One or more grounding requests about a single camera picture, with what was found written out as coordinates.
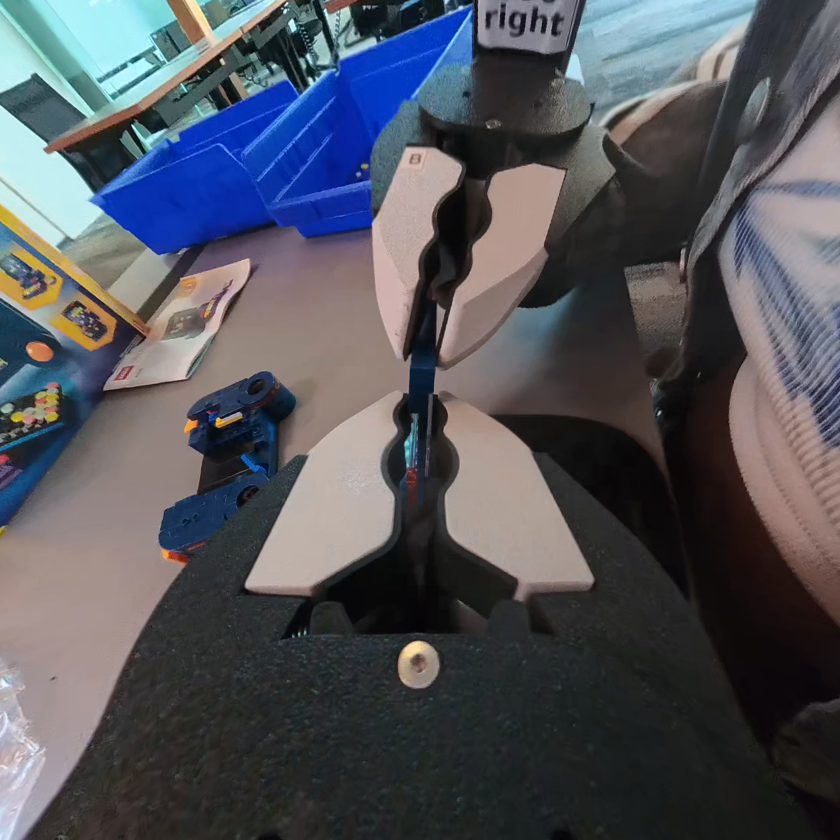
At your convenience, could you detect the blue and yellow toy box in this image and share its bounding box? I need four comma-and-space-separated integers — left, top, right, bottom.
0, 203, 148, 536

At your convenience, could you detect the white blue-printed shirt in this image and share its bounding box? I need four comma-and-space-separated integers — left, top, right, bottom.
718, 112, 840, 624

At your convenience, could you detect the blue brick-built game console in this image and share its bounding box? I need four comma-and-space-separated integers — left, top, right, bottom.
158, 371, 298, 565

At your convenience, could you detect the instruction booklet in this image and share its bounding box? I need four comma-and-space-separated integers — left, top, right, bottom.
103, 258, 253, 392

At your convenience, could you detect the black mesh chair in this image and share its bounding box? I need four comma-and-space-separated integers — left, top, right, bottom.
0, 72, 89, 193

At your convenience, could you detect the thin blue brick strip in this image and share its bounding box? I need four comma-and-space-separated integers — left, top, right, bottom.
402, 298, 439, 526

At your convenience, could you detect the clear plastic bag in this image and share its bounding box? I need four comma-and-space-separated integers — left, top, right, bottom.
0, 656, 48, 840

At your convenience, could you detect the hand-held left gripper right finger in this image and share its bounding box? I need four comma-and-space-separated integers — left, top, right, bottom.
436, 390, 596, 602

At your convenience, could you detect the large black cushioned pad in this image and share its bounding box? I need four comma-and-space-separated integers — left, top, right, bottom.
489, 412, 690, 598

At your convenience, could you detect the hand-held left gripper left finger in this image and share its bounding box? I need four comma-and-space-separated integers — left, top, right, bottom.
244, 390, 406, 599

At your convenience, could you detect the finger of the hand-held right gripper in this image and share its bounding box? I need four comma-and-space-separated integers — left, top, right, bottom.
435, 163, 568, 370
371, 146, 467, 361

